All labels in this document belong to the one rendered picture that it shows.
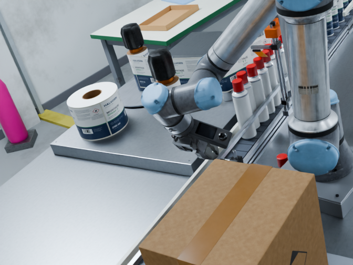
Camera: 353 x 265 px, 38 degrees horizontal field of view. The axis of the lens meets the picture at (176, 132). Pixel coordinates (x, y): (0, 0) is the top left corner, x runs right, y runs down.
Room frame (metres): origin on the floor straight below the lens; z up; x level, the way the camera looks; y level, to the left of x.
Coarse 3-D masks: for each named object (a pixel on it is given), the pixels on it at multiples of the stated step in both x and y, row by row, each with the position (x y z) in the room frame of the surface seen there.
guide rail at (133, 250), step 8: (232, 128) 1.45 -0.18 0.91; (232, 136) 1.43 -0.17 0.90; (208, 160) 1.31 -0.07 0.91; (200, 168) 1.28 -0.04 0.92; (192, 176) 1.25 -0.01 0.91; (184, 184) 1.22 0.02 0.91; (192, 184) 1.23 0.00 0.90; (184, 192) 1.20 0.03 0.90; (176, 200) 1.17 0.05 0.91; (168, 208) 1.14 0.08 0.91; (160, 216) 1.11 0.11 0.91; (152, 224) 1.09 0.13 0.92; (144, 232) 1.06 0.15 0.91; (136, 248) 1.02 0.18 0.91; (128, 256) 1.00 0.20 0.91; (120, 264) 0.97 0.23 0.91
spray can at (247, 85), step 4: (240, 72) 1.48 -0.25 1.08; (244, 72) 1.47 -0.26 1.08; (236, 76) 1.48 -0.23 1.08; (240, 76) 1.46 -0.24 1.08; (244, 76) 1.46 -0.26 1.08; (244, 80) 1.46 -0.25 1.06; (244, 84) 1.46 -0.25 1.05; (248, 84) 1.46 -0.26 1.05; (244, 88) 1.45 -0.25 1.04; (248, 88) 1.45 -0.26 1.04; (252, 88) 1.47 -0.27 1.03; (248, 92) 1.45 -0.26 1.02; (252, 92) 1.46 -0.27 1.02; (252, 96) 1.46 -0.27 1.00; (252, 100) 1.46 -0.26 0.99; (252, 104) 1.46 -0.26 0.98; (252, 108) 1.45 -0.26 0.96; (256, 108) 1.47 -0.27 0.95; (252, 112) 1.45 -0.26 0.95; (256, 120) 1.46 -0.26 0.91; (256, 124) 1.46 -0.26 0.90; (256, 128) 1.45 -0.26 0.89
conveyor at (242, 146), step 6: (336, 30) 2.06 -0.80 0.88; (336, 36) 2.01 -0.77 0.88; (330, 42) 1.96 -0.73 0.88; (276, 108) 1.56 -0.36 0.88; (276, 114) 1.52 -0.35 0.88; (270, 120) 1.49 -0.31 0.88; (264, 126) 1.46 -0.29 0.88; (258, 132) 1.44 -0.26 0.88; (240, 138) 1.43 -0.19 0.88; (258, 138) 1.41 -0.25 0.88; (240, 144) 1.40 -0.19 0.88; (246, 144) 1.39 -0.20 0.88; (252, 144) 1.38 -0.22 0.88; (240, 150) 1.36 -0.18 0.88; (246, 150) 1.35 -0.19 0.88; (228, 156) 1.35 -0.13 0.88; (138, 264) 0.99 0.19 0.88; (144, 264) 0.99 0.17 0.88
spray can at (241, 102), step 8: (232, 80) 1.44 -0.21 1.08; (240, 80) 1.42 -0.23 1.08; (240, 88) 1.42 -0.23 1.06; (232, 96) 1.43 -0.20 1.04; (240, 96) 1.41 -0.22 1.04; (248, 96) 1.42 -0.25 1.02; (240, 104) 1.41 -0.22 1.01; (248, 104) 1.41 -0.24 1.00; (240, 112) 1.41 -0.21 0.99; (248, 112) 1.41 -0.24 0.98; (240, 120) 1.42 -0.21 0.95; (240, 128) 1.42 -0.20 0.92; (248, 128) 1.41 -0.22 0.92; (248, 136) 1.41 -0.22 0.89
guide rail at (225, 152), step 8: (280, 88) 1.56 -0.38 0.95; (272, 96) 1.51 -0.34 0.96; (264, 104) 1.46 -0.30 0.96; (256, 112) 1.42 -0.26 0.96; (248, 120) 1.39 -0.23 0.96; (240, 136) 1.33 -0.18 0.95; (232, 144) 1.29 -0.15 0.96; (224, 152) 1.25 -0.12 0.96; (136, 256) 0.93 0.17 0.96; (128, 264) 0.91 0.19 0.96; (136, 264) 0.91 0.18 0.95
